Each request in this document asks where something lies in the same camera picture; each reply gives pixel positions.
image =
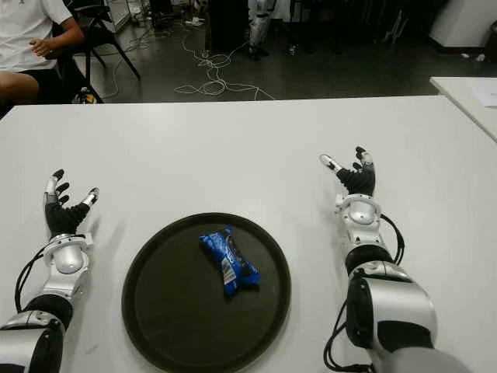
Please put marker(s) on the white side table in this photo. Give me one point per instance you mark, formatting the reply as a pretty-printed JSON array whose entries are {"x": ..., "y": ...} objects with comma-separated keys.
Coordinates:
[{"x": 458, "y": 97}]

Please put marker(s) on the black cabinet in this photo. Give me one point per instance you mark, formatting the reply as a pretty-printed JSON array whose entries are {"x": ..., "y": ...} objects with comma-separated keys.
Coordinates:
[{"x": 229, "y": 23}]

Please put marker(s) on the white paper sheet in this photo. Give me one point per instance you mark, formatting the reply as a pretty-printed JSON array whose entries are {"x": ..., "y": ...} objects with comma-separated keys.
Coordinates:
[{"x": 485, "y": 95}]

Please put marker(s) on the white power strip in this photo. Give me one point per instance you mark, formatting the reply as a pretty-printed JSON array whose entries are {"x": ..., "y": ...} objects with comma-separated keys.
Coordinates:
[{"x": 195, "y": 21}]

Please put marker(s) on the white cabinet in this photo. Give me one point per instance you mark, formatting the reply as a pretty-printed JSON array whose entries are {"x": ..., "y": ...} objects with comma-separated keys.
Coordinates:
[{"x": 462, "y": 23}]

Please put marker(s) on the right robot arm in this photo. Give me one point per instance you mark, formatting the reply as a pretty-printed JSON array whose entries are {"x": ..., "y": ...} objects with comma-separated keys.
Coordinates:
[{"x": 392, "y": 307}]

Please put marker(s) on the blue Oreo cookie pack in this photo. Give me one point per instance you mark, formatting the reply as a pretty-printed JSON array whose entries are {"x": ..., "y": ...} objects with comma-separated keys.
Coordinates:
[{"x": 229, "y": 260}]

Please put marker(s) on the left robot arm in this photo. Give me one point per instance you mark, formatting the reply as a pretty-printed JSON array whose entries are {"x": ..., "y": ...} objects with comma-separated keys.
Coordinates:
[{"x": 66, "y": 260}]

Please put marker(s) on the seated person in white shirt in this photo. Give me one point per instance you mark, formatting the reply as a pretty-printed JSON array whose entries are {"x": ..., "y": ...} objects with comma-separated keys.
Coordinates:
[{"x": 23, "y": 31}]

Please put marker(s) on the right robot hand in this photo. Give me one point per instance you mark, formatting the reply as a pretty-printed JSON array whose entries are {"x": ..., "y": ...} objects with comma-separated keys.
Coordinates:
[{"x": 361, "y": 180}]

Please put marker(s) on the yellow black floor object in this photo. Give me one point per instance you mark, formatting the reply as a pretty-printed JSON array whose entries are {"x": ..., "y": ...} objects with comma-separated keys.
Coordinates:
[{"x": 86, "y": 97}]

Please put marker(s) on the black chair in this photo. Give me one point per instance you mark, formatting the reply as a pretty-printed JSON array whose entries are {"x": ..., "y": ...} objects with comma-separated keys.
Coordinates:
[{"x": 68, "y": 68}]

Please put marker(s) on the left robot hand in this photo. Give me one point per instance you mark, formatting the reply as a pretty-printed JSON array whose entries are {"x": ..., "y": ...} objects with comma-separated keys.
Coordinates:
[{"x": 64, "y": 219}]

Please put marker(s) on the round dark brown tray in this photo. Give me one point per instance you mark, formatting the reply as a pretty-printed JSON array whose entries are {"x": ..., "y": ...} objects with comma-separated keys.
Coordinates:
[{"x": 174, "y": 311}]

